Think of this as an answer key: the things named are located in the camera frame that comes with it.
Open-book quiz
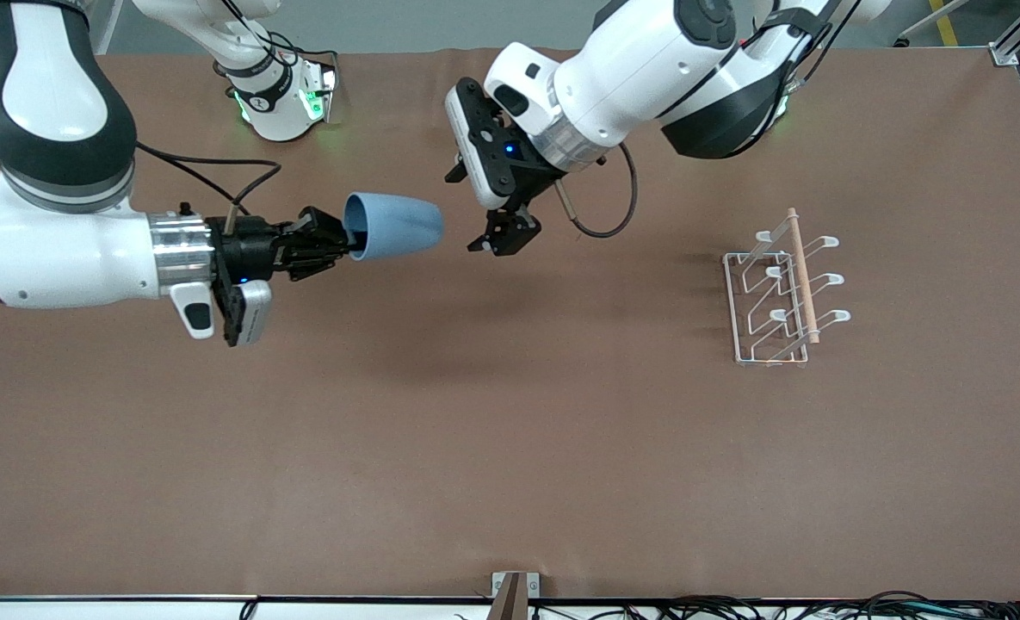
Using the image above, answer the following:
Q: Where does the light blue plastic cup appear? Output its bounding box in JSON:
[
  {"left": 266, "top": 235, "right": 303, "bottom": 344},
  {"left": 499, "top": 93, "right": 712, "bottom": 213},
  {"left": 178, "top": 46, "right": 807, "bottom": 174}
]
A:
[{"left": 343, "top": 191, "right": 446, "bottom": 262}]

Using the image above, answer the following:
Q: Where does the brown table cover mat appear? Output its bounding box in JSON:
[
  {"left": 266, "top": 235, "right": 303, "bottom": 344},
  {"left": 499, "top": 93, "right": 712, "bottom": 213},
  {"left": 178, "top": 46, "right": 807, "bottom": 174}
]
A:
[{"left": 0, "top": 47, "right": 1020, "bottom": 601}]

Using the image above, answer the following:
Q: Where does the brown upright bar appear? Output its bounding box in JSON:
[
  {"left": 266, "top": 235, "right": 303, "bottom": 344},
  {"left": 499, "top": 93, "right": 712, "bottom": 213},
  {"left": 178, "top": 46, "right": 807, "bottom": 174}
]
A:
[{"left": 485, "top": 573, "right": 529, "bottom": 620}]

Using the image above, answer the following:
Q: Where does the black right arm base cable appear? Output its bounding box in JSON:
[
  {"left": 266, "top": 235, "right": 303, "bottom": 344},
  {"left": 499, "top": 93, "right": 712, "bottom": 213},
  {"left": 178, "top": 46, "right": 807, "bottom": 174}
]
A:
[{"left": 213, "top": 0, "right": 340, "bottom": 87}]

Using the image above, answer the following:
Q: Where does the white wire cup holder rack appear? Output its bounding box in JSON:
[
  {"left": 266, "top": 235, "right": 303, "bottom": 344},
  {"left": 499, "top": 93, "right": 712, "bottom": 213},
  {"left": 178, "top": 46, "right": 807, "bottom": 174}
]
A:
[{"left": 722, "top": 207, "right": 852, "bottom": 369}]

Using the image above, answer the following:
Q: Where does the grey metal bracket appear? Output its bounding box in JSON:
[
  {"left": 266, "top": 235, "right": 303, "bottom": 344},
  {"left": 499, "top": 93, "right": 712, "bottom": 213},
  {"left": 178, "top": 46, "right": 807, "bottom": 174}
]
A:
[{"left": 491, "top": 572, "right": 541, "bottom": 598}]

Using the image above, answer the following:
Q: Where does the white table edge rail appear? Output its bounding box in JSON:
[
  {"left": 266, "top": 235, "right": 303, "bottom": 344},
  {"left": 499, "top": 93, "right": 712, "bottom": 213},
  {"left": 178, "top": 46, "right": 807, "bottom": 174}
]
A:
[{"left": 0, "top": 596, "right": 1020, "bottom": 620}]

